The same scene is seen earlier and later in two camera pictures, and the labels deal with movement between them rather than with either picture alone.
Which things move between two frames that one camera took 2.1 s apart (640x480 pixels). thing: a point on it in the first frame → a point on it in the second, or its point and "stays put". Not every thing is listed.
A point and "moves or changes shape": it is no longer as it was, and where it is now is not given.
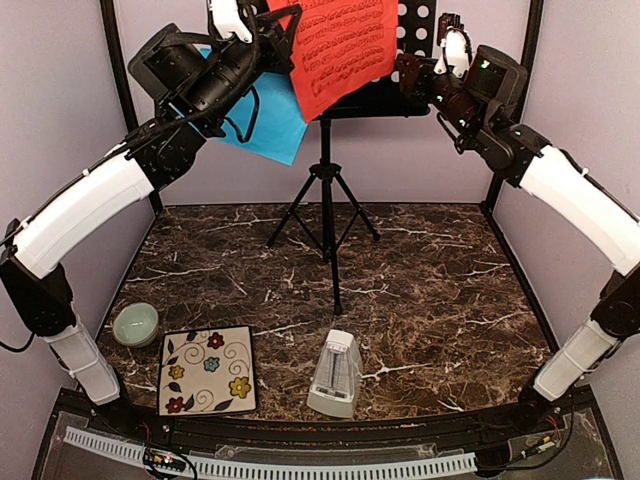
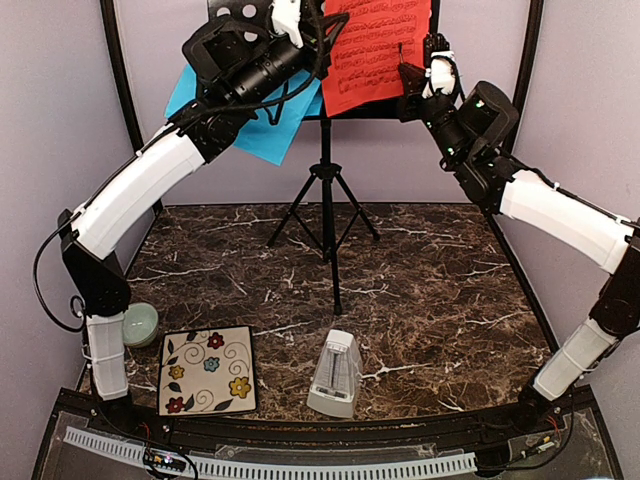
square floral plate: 206,371 stays put
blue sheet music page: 269,120 moves or changes shape
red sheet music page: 337,45 moves or changes shape
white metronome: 337,376 stays put
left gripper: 274,35 → 314,26
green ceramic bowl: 136,324 stays put
